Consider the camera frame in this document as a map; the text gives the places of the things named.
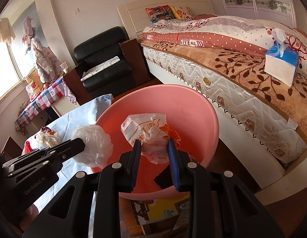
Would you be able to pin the orange flower pillow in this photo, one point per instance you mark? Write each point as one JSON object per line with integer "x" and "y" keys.
{"x": 183, "y": 12}

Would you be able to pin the white lace garment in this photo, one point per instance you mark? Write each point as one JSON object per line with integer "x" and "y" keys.
{"x": 4, "y": 31}

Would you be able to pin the brown wooden cabinet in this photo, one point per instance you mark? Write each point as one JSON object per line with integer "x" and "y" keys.
{"x": 71, "y": 84}

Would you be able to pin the black leather armchair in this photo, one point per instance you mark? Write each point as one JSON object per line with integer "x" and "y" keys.
{"x": 106, "y": 44}

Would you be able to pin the window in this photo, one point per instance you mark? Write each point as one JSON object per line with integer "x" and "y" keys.
{"x": 7, "y": 64}

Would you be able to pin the white desk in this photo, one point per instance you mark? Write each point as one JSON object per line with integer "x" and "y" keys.
{"x": 59, "y": 106}

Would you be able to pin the white printed plastic bag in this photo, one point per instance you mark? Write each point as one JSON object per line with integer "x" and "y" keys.
{"x": 143, "y": 129}

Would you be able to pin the white wardrobe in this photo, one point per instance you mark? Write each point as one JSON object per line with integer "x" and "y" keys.
{"x": 255, "y": 2}

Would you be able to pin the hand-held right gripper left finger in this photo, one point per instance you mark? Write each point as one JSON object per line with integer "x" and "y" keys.
{"x": 136, "y": 164}

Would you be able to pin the pink polka dot quilt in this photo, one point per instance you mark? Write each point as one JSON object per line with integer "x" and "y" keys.
{"x": 218, "y": 34}

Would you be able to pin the brown wooden furniture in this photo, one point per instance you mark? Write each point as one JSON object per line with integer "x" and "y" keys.
{"x": 10, "y": 146}

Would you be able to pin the brown wooden nightstand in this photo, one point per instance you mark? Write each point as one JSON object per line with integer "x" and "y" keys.
{"x": 132, "y": 59}

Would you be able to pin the brown leaf pattern blanket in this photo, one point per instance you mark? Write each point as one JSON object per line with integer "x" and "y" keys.
{"x": 242, "y": 64}

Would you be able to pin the orange fruit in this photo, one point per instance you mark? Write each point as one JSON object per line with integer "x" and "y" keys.
{"x": 45, "y": 85}

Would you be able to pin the red dotted packet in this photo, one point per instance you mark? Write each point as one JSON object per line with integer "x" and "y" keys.
{"x": 28, "y": 149}

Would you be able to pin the bed with patterned bedding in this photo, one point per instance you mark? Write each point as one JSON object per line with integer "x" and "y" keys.
{"x": 168, "y": 84}

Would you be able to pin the white dark patterned cloth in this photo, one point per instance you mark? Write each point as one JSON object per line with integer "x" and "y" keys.
{"x": 70, "y": 96}

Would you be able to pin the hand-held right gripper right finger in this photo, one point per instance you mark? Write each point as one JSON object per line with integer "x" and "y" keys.
{"x": 173, "y": 168}

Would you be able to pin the checkered tablecloth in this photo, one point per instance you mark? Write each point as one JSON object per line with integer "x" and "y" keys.
{"x": 44, "y": 96}

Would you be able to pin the white red shopping bag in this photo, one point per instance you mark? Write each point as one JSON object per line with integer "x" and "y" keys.
{"x": 31, "y": 85}

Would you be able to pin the blue white tissue pack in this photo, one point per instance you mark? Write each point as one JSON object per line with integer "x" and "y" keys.
{"x": 280, "y": 64}

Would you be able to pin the hanging floral clothes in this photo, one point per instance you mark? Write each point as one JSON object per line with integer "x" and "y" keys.
{"x": 41, "y": 54}

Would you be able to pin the white wall switch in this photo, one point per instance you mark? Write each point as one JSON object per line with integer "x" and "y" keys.
{"x": 76, "y": 11}

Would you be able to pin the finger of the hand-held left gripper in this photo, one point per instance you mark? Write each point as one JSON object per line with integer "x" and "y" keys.
{"x": 66, "y": 145}
{"x": 70, "y": 153}

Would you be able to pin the light blue tablecloth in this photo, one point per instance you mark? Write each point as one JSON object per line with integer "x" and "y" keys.
{"x": 69, "y": 119}

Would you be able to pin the clear plastic bag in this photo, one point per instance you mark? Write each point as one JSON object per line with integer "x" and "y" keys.
{"x": 93, "y": 146}

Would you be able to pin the white quilted mattress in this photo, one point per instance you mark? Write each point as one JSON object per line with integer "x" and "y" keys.
{"x": 230, "y": 96}

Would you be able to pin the white cup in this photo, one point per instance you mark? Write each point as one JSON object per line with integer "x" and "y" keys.
{"x": 64, "y": 67}

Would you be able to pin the orange plastic bag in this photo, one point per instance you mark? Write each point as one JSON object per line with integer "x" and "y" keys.
{"x": 172, "y": 132}

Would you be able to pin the pink plastic basin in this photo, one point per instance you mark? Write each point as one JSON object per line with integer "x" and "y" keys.
{"x": 156, "y": 104}

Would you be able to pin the floral seat cushion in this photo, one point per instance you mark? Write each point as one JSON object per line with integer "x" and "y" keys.
{"x": 101, "y": 68}

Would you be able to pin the cartoon printed cardboard box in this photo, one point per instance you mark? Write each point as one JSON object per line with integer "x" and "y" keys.
{"x": 153, "y": 210}

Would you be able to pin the person's left hand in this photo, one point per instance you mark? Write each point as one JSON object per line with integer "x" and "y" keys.
{"x": 29, "y": 212}

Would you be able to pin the colourful printed pillow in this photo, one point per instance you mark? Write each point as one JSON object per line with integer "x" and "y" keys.
{"x": 159, "y": 13}

